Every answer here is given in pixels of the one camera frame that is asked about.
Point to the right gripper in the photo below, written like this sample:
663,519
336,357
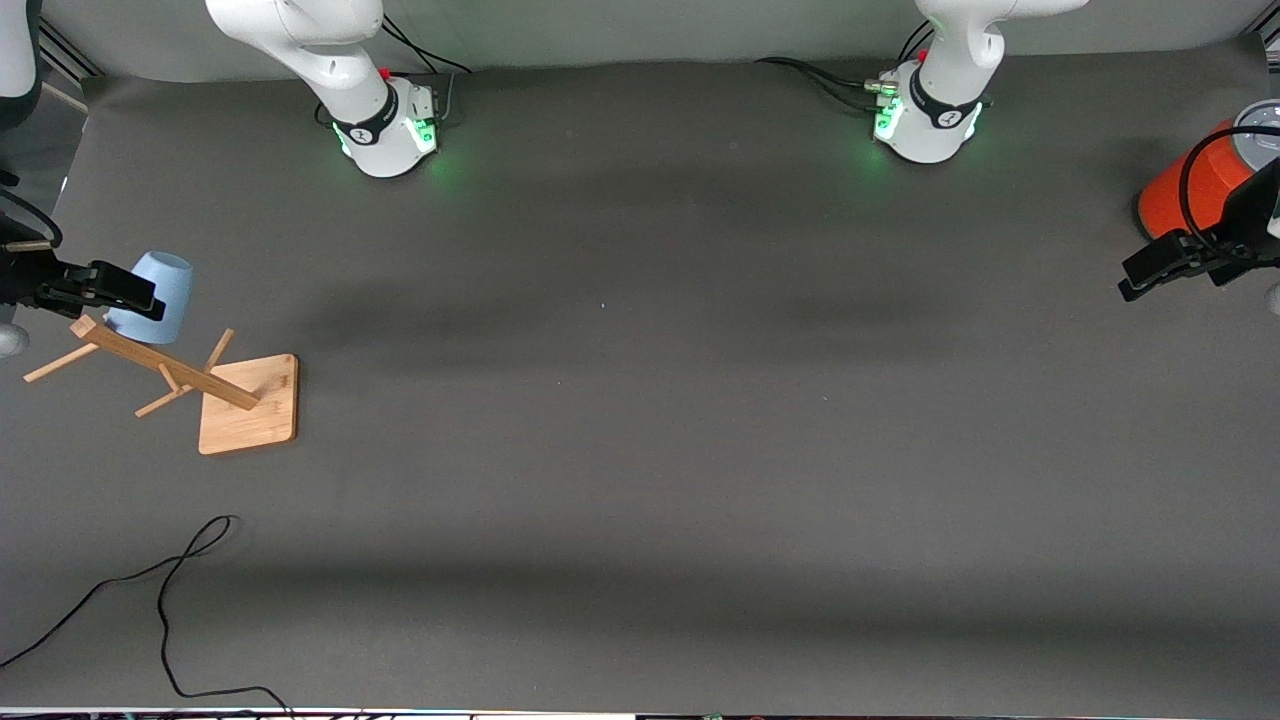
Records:
17,275

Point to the aluminium frame rail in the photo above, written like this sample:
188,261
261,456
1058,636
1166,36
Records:
1270,40
70,58

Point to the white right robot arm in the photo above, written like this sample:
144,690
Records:
300,40

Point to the light blue cup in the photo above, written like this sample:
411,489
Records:
172,280

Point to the bamboo cup rack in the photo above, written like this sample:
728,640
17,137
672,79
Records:
250,400

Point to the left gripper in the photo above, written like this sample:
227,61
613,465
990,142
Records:
1249,222

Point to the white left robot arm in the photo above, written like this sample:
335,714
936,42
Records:
950,70

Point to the orange cylindrical speaker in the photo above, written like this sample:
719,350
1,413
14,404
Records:
1205,185

